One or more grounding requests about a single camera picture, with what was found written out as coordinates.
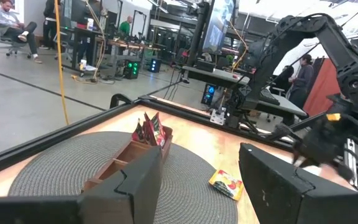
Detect black round post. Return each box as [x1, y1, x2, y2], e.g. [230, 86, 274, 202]
[186, 1, 213, 68]

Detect silver aluminium extrusion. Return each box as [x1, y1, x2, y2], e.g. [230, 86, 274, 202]
[343, 138, 358, 187]

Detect red partition panel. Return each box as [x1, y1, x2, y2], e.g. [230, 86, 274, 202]
[302, 57, 342, 118]

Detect computer tower green lights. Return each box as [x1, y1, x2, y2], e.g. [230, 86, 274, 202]
[122, 59, 142, 80]

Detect yellow tea packet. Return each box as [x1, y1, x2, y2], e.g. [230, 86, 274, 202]
[208, 169, 245, 202]

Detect yellow gripper tag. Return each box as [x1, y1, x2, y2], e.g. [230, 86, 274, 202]
[325, 113, 342, 123]

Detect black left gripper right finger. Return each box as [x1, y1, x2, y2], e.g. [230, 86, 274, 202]
[239, 142, 358, 224]

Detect black metal table frame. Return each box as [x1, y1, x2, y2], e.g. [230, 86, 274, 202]
[0, 93, 332, 180]

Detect silver metal bracket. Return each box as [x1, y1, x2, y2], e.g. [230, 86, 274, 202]
[209, 107, 227, 126]

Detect round grey woven placemat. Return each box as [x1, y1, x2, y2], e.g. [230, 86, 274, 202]
[7, 131, 239, 224]

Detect computer tower blue fan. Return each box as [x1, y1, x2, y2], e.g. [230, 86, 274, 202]
[200, 82, 218, 106]

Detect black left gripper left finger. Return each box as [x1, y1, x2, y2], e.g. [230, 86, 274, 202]
[80, 146, 163, 224]

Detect person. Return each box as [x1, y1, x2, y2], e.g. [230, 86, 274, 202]
[42, 0, 62, 50]
[287, 54, 315, 110]
[0, 0, 43, 65]
[118, 15, 134, 37]

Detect computer tower blue lights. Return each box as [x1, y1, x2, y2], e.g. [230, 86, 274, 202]
[149, 57, 162, 74]

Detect yellow hanging cable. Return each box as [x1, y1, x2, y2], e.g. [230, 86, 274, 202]
[53, 0, 71, 126]

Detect red tea packet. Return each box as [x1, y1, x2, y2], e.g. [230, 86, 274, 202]
[142, 111, 157, 146]
[131, 118, 146, 143]
[150, 112, 168, 147]

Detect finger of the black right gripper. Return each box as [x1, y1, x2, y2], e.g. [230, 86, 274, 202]
[334, 161, 356, 182]
[291, 141, 312, 169]

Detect large display screen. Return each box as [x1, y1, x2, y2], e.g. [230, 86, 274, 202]
[201, 0, 238, 54]

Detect brown wooden tea box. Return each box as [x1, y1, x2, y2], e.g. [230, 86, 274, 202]
[81, 124, 174, 194]

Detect wooden topped desk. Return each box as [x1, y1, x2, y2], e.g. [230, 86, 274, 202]
[94, 37, 162, 73]

